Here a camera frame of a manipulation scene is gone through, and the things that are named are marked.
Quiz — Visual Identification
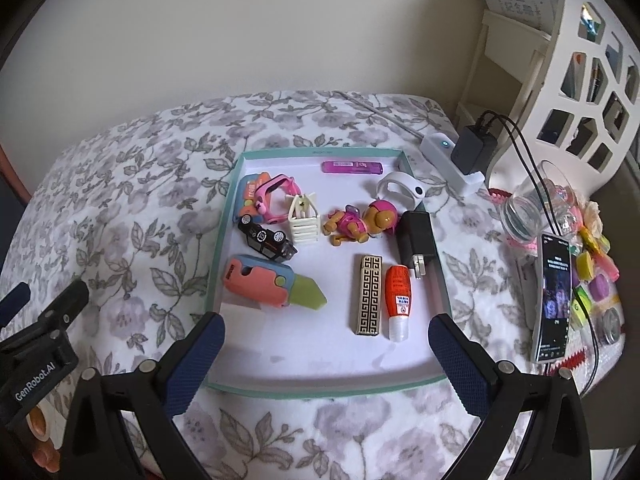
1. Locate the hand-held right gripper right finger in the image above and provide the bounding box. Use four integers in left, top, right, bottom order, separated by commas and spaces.
427, 312, 608, 480

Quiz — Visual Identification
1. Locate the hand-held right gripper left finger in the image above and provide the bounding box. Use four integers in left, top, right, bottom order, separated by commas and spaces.
59, 311, 227, 480

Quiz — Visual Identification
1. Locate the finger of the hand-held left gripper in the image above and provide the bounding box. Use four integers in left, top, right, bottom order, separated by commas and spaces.
0, 282, 32, 328
30, 279, 90, 333

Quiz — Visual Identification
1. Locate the red glue stick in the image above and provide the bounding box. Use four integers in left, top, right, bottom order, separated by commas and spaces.
383, 265, 415, 343

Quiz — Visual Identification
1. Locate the black gold patterned lighter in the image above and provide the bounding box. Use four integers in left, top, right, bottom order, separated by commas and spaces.
354, 254, 385, 336

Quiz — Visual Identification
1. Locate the teal cardboard box lid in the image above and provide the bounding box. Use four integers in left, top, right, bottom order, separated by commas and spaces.
202, 147, 458, 401

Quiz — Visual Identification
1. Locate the black toy car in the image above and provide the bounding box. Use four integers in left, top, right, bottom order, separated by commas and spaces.
236, 214, 298, 263

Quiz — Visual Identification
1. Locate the black charger with prongs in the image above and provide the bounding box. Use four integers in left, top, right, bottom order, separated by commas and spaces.
397, 211, 435, 278

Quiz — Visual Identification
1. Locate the cream hair claw clip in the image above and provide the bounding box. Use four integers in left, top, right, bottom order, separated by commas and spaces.
285, 191, 321, 246

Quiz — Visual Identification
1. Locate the pink dog figure toy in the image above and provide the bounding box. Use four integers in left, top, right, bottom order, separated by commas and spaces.
321, 199, 401, 247

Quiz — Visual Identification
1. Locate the orange blue plastic toy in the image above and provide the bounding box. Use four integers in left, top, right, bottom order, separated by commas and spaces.
235, 172, 273, 222

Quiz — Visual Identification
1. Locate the pink smart watch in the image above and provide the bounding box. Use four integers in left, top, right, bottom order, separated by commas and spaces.
254, 174, 303, 225

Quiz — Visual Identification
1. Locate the purple highlighter pen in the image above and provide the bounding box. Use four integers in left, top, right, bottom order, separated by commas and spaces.
321, 160, 386, 175

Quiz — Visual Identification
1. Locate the person's left hand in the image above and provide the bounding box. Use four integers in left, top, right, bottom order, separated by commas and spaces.
25, 404, 58, 471

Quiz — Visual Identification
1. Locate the grey rectangular device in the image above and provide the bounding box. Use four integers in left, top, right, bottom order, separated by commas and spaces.
517, 260, 538, 331

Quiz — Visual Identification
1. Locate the floral printed blanket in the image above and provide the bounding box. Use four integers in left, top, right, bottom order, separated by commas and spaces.
0, 89, 566, 480

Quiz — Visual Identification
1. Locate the smartphone with lit screen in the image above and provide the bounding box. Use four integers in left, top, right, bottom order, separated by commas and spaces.
530, 232, 575, 365

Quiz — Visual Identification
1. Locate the round metal tin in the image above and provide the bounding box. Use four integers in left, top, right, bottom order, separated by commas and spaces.
600, 310, 623, 343

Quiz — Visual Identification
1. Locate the clear glass cup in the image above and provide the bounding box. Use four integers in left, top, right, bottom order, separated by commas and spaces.
501, 160, 576, 247

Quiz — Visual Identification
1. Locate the cream artificial flower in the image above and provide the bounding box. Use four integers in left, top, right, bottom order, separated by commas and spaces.
575, 200, 608, 241

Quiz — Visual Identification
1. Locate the black plugged power adapter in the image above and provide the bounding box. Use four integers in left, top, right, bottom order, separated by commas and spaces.
452, 125, 496, 176

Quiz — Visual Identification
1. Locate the white power strip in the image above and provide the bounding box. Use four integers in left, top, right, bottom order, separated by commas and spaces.
419, 132, 488, 198

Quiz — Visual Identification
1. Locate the white cutout shelf unit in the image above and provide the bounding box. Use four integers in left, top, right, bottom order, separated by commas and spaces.
452, 0, 640, 196

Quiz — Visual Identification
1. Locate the black charging cable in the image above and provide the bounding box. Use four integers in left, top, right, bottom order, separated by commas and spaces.
477, 120, 576, 311
477, 112, 603, 391

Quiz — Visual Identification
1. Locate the white power cord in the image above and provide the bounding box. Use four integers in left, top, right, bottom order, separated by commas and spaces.
339, 90, 426, 139

